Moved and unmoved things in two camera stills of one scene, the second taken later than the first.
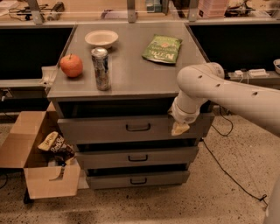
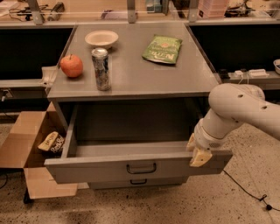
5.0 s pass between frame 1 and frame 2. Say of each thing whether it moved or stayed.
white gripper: moved
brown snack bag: stayed
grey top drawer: moved
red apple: stayed
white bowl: stayed
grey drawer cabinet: stayed
